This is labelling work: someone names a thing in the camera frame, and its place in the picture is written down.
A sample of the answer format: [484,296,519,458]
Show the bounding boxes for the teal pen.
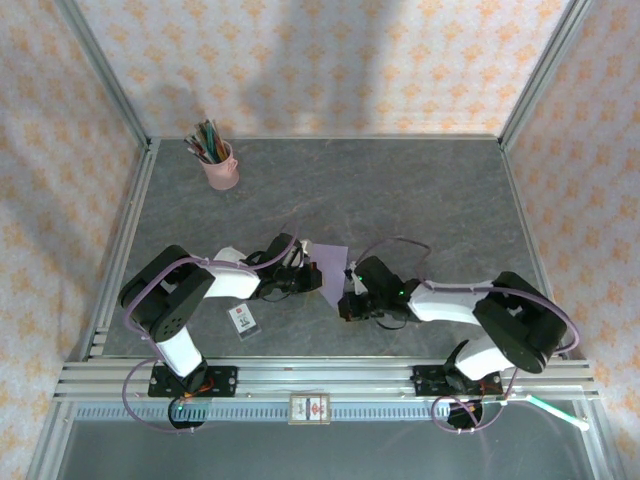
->
[208,118,224,164]

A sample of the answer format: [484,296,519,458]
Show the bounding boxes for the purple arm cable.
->
[122,219,301,434]
[359,237,582,434]

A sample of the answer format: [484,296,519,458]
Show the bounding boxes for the grey slotted cable duct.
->
[74,403,451,422]

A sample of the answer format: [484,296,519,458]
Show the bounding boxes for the red pen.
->
[185,134,210,162]

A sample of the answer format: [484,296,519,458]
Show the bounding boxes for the aluminium table edge rail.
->
[149,133,502,143]
[82,139,162,361]
[499,139,569,361]

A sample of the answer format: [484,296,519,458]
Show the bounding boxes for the small box with red label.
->
[289,393,333,427]

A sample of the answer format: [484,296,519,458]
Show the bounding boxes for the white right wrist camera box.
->
[343,259,369,297]

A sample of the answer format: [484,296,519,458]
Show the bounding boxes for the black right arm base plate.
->
[410,363,504,399]

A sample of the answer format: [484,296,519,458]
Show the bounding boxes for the purple paper sheet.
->
[310,242,351,312]

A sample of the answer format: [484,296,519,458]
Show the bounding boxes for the green and white swab stick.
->
[527,393,592,432]

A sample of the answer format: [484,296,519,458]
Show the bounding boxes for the aluminium frame post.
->
[53,0,152,150]
[498,0,599,150]

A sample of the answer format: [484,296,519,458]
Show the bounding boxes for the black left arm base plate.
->
[148,365,239,399]

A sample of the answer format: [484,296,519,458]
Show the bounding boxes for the pink pen cup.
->
[201,139,240,191]

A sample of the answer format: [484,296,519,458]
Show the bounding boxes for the red and black power wires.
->
[180,380,216,402]
[467,382,502,404]

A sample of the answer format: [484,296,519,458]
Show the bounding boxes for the badge card in clear holder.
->
[227,302,263,343]

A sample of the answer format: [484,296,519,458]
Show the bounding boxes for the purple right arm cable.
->
[359,237,582,434]

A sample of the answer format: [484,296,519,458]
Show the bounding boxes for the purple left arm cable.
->
[122,219,301,434]

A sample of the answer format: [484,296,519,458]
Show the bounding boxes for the wide aluminium base rail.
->
[53,357,599,402]

